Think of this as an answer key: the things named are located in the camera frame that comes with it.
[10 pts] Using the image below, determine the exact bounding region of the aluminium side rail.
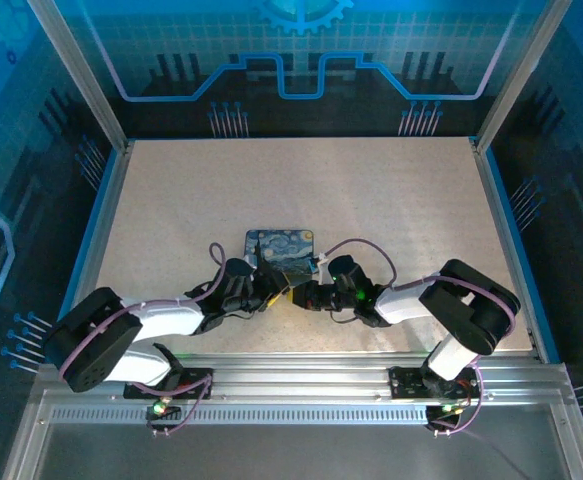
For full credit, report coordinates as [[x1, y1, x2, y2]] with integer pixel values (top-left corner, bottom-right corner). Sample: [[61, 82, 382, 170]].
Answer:
[[63, 139, 136, 321]]

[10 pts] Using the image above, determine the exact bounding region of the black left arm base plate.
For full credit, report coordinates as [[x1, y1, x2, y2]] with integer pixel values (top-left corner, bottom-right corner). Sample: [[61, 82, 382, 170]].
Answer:
[[122, 367, 215, 401]]

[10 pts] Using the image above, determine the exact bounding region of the aluminium mounting rail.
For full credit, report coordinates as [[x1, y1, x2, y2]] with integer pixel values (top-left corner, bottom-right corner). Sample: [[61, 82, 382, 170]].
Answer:
[[36, 352, 575, 404]]

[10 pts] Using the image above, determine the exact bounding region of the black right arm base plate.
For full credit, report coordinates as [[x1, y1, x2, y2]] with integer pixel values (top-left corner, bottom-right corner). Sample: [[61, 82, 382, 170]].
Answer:
[[388, 364, 483, 402]]

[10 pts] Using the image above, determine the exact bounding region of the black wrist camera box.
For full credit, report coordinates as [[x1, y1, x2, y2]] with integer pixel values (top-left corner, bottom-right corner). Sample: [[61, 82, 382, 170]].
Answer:
[[224, 258, 258, 279], [327, 254, 368, 284]]

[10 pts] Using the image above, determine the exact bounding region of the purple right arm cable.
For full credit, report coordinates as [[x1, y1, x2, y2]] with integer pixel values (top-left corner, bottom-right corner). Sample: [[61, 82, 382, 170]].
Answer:
[[320, 238, 517, 361]]

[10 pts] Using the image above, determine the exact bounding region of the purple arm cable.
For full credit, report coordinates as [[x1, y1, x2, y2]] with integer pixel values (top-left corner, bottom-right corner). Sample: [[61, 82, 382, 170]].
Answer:
[[58, 242, 228, 381], [320, 238, 517, 361]]

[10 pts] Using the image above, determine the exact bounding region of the starry night print mat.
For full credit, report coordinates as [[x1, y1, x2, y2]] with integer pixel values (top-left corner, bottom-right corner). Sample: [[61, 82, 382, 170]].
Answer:
[[244, 229, 316, 281]]

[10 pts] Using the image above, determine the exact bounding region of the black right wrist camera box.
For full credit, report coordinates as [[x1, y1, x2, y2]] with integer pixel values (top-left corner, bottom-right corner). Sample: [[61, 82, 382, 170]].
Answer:
[[327, 254, 368, 284]]

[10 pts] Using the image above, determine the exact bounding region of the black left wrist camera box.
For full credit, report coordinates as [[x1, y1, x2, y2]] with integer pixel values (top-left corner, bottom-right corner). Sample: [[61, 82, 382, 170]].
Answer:
[[224, 258, 258, 279]]

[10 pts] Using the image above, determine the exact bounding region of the slotted grey cable duct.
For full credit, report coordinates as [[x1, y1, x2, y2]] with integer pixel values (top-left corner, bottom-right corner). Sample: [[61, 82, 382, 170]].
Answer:
[[49, 406, 445, 427]]

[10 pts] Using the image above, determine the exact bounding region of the aluminium frame post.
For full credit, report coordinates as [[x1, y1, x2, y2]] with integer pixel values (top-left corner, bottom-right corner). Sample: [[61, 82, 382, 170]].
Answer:
[[26, 0, 135, 152], [470, 0, 572, 151]]

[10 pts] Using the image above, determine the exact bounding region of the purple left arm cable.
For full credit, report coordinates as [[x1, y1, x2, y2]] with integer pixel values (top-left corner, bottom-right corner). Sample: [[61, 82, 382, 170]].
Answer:
[[58, 242, 228, 381]]

